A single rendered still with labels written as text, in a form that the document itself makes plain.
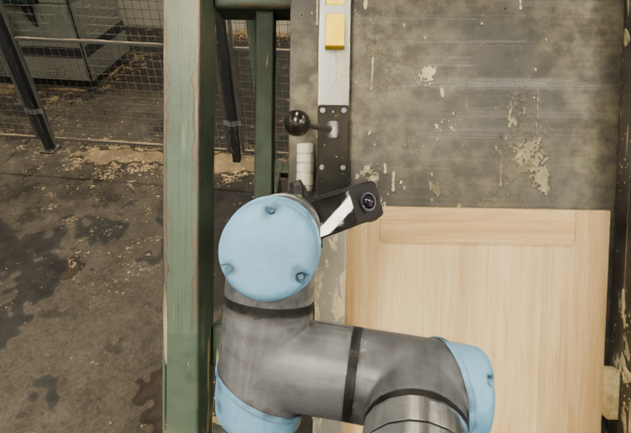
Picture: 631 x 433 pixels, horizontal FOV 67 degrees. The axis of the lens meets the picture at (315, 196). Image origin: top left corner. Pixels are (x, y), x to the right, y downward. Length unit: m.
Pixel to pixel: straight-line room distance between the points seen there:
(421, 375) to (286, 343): 0.10
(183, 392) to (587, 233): 0.72
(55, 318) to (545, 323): 2.22
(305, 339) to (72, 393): 2.01
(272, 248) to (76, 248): 2.66
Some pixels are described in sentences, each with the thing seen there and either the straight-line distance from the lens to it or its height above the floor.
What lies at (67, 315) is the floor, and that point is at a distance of 2.64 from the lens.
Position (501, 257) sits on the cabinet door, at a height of 1.28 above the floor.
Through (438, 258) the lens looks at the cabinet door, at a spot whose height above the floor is 1.28.
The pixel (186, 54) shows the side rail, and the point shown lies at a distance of 0.82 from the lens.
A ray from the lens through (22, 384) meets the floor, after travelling 2.48.
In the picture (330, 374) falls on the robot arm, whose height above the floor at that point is 1.53.
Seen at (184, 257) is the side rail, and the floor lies 1.30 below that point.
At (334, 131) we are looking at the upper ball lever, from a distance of 0.76.
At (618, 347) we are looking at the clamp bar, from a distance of 0.97.
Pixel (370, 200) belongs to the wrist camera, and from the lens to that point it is 0.56.
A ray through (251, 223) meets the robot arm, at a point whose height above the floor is 1.63.
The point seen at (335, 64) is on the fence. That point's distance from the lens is 0.79.
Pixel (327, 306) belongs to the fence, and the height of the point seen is 1.23.
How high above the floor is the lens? 1.85
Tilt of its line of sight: 38 degrees down
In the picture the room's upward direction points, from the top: straight up
